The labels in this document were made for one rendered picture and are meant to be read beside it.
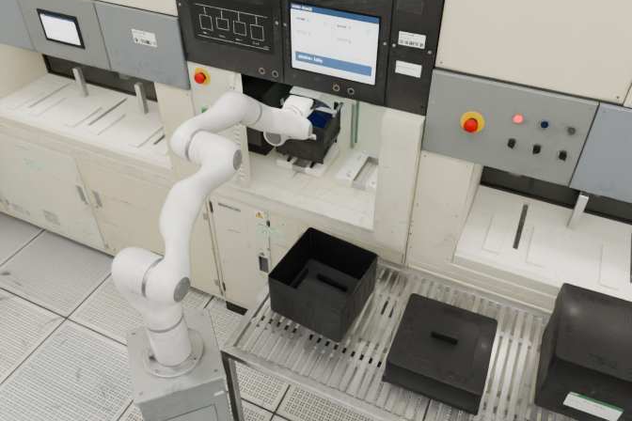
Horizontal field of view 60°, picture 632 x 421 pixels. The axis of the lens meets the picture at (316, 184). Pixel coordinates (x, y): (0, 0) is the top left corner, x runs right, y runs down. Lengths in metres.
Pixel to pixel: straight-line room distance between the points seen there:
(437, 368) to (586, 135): 0.78
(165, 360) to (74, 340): 1.25
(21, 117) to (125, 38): 1.03
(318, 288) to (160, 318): 0.60
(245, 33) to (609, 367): 1.43
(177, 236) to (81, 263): 1.86
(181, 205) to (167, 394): 0.60
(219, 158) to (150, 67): 0.72
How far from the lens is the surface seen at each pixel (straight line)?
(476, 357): 1.78
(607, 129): 1.64
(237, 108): 1.64
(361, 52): 1.68
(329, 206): 2.15
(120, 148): 2.63
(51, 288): 3.31
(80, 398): 2.83
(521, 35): 1.56
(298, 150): 2.25
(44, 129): 2.92
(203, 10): 1.91
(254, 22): 1.81
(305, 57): 1.77
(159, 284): 1.53
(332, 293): 1.97
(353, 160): 2.33
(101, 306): 3.12
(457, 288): 2.06
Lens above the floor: 2.29
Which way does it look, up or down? 39 degrees down
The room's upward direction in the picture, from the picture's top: straight up
